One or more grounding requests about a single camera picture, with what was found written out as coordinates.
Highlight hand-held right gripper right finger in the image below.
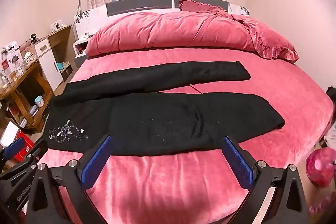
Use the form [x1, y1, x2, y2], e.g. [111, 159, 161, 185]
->
[221, 135, 309, 224]

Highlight white mug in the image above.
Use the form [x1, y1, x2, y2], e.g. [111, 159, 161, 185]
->
[34, 95, 46, 108]

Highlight wooden desk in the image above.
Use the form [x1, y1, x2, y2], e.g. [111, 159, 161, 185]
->
[0, 61, 55, 133]

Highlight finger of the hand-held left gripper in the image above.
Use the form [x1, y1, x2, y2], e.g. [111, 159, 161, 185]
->
[24, 139, 49, 165]
[0, 138, 27, 161]

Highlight wall socket with charger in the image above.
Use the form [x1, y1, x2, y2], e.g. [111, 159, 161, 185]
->
[51, 20, 66, 31]

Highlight pink duvet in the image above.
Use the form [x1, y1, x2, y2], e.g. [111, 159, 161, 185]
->
[86, 11, 260, 60]

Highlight black pants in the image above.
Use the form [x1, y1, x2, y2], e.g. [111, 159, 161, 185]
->
[45, 61, 286, 157]

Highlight pink bed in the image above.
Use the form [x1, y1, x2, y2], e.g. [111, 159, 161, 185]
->
[26, 46, 335, 224]

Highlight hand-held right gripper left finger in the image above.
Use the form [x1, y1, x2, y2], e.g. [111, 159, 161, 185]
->
[26, 134, 113, 224]

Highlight pink shiny bag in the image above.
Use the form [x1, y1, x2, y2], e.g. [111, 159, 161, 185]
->
[305, 147, 336, 187]

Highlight wooden cabinet with white door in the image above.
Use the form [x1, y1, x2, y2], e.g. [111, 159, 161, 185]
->
[20, 25, 77, 92]

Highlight white and red box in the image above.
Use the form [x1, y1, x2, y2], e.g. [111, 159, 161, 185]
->
[1, 41, 24, 75]

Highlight pink ruffled pillow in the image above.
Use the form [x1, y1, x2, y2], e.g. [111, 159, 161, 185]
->
[228, 13, 300, 64]

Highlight white floral headboard panel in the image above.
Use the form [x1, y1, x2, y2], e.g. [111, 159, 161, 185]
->
[74, 7, 108, 39]
[228, 3, 250, 16]

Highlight white nightstand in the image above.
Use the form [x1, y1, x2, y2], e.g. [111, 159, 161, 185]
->
[72, 35, 95, 69]

